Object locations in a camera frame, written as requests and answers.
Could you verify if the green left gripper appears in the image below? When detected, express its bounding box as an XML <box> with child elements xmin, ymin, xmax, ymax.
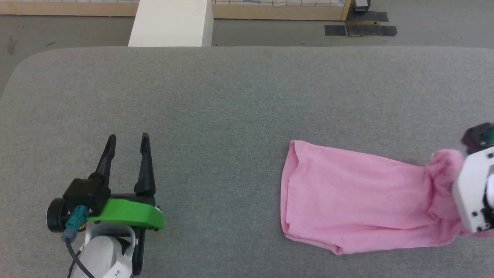
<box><xmin>87</xmin><ymin>132</ymin><xmax>166</xmax><ymax>276</ymax></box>

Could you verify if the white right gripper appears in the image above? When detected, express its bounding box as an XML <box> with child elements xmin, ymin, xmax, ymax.
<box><xmin>451</xmin><ymin>146</ymin><xmax>494</xmax><ymax>234</ymax></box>

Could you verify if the pink cloth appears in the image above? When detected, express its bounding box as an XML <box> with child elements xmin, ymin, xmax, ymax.
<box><xmin>280</xmin><ymin>140</ymin><xmax>494</xmax><ymax>256</ymax></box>

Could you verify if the white rectangular box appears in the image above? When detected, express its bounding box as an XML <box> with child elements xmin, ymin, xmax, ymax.
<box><xmin>128</xmin><ymin>0</ymin><xmax>214</xmax><ymax>47</ymax></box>

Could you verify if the long black floor tape patch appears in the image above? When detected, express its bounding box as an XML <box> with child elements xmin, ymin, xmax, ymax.
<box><xmin>346</xmin><ymin>25</ymin><xmax>398</xmax><ymax>37</ymax></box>

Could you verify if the wide black floor tape patch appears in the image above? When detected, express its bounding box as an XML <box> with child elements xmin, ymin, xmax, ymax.
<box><xmin>346</xmin><ymin>10</ymin><xmax>389</xmax><ymax>23</ymax></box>

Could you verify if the small black floor tape patch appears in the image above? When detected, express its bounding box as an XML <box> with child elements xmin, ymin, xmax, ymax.
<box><xmin>324</xmin><ymin>25</ymin><xmax>347</xmax><ymax>37</ymax></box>

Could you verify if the black cable with teal plug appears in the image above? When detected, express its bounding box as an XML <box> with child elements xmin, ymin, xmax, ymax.
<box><xmin>61</xmin><ymin>205</ymin><xmax>95</xmax><ymax>278</ymax></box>

